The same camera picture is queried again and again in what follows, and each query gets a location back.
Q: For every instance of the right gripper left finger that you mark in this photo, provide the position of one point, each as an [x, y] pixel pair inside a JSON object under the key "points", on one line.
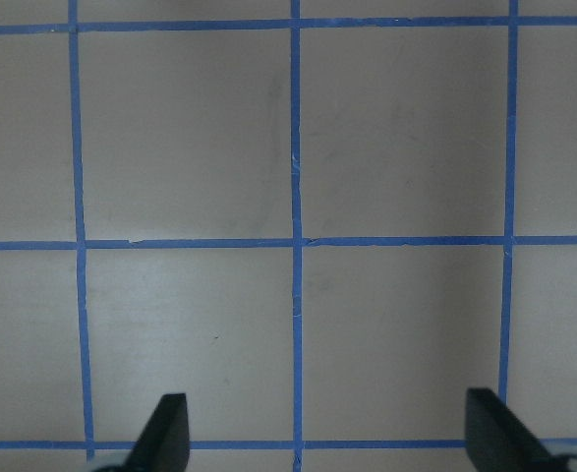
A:
{"points": [[164, 443]]}

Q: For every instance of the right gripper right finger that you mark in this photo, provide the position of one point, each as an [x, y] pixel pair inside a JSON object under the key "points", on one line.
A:
{"points": [[497, 441]]}

